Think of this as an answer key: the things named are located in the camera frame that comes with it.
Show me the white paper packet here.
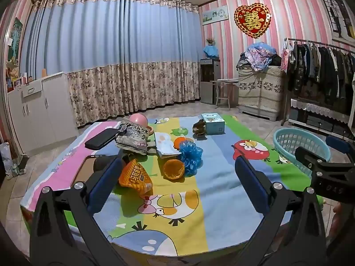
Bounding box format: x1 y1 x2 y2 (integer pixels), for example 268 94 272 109
154 132 182 159

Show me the white cabinet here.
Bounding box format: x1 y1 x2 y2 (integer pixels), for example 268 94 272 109
7 71 79 156

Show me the cartoon printed blanket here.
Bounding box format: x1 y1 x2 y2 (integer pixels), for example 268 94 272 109
21 115 325 255

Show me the brown phone case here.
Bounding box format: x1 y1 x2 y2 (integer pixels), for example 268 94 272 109
71 155 97 187

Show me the landscape wall picture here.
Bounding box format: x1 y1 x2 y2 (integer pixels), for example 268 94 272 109
202 5 229 25

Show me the black case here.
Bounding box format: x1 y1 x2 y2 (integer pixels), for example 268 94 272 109
85 128 120 151

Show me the teal plastic basket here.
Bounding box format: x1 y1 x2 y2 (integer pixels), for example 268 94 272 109
273 128 331 178

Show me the colourful wall poster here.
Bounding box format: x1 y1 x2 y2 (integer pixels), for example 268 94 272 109
7 17 24 70

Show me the pink hanging bag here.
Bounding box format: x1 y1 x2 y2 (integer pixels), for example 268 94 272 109
281 48 290 72

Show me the pink pig mug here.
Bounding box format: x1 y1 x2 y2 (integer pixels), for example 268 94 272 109
129 113 155 137

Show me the row of hanging clothes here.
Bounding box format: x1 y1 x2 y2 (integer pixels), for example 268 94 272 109
283 41 355 117

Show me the blue covered water bottle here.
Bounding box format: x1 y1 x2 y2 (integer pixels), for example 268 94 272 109
203 45 219 59

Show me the small grey table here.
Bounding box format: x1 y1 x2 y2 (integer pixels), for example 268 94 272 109
210 79 239 109

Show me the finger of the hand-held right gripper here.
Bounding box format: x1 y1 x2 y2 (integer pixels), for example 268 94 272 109
326 136 355 156
294 146 355 176

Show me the cloth covered cabinet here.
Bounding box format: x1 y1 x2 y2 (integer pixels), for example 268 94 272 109
238 66 286 122

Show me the clear plastic bag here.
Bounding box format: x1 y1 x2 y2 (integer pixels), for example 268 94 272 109
0 143 13 178

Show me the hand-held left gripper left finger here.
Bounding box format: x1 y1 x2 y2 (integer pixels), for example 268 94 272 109
29 156 124 266

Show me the grey water dispenser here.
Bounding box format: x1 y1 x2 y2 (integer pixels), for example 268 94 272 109
200 58 221 105

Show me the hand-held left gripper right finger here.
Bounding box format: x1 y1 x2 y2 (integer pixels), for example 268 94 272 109
234 155 328 266

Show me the metal clothes rack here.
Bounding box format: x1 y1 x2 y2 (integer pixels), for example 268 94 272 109
281 37 355 126

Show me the brown cloth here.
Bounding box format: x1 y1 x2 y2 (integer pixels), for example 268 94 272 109
193 119 207 137

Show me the teal tissue box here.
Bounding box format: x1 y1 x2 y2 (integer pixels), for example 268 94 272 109
201 113 226 135

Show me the red heart wall decoration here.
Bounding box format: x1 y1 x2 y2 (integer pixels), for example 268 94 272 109
234 3 272 39

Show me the orange snack bag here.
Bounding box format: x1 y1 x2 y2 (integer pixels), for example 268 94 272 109
119 159 154 197

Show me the blue plastic bag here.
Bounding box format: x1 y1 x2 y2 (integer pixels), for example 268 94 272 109
179 141 203 177

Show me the pile of clothes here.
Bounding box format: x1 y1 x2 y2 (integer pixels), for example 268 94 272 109
236 41 283 72

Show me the low cabinet with lace cloth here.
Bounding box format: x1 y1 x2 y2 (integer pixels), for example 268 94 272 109
288 97 355 142

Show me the grey snack bag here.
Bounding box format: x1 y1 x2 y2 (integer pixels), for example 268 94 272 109
115 119 152 156

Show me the person's right hand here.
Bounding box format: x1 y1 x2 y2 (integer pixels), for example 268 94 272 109
333 203 345 238

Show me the blue floral curtain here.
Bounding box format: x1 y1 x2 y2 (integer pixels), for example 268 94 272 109
21 0 201 128

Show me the framed wall poster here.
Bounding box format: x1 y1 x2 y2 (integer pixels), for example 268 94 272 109
320 0 355 43

